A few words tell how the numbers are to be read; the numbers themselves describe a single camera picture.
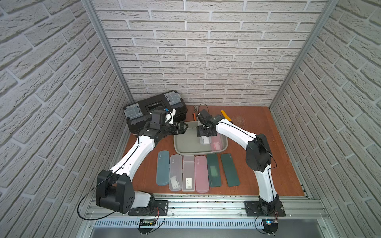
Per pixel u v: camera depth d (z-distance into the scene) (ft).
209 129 2.23
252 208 2.44
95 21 2.43
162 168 2.81
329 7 2.28
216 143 3.16
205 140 2.94
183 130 2.38
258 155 1.73
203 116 2.43
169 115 2.24
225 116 3.71
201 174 2.81
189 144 3.21
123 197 1.33
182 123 2.38
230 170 2.81
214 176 2.77
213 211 2.42
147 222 2.38
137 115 2.96
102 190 1.35
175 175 2.74
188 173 2.77
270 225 2.31
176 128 2.33
